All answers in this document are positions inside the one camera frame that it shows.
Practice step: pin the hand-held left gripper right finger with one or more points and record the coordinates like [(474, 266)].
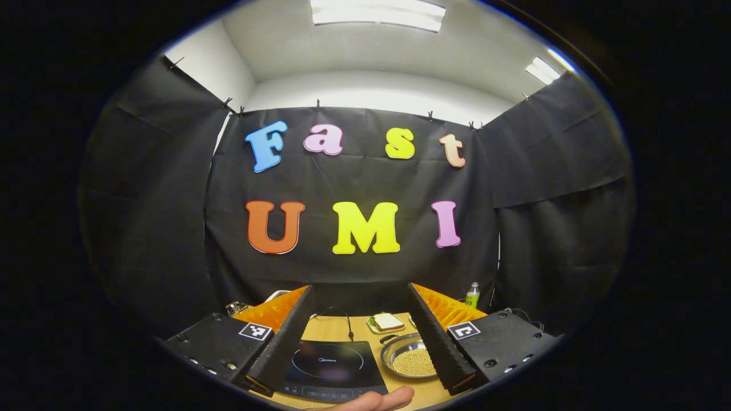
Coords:
[(434, 342)]

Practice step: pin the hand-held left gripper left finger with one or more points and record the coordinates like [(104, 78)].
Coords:
[(282, 348)]

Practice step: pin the stainless steel pot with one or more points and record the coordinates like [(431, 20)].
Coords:
[(400, 348)]

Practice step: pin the black induction cooktop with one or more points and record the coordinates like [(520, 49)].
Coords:
[(337, 368)]

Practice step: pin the pile of soybeans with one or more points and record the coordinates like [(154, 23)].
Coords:
[(414, 363)]

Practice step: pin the sandwich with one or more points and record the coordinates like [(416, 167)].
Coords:
[(388, 321)]

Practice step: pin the green tea bottle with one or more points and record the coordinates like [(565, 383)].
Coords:
[(472, 297)]

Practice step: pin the white plate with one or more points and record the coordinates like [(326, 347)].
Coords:
[(372, 326)]

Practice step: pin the black backdrop cloth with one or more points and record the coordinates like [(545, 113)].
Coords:
[(354, 268)]

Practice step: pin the small ceiling light panel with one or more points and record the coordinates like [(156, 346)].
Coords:
[(542, 70)]

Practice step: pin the large ceiling light panel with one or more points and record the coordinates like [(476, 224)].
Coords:
[(377, 14)]

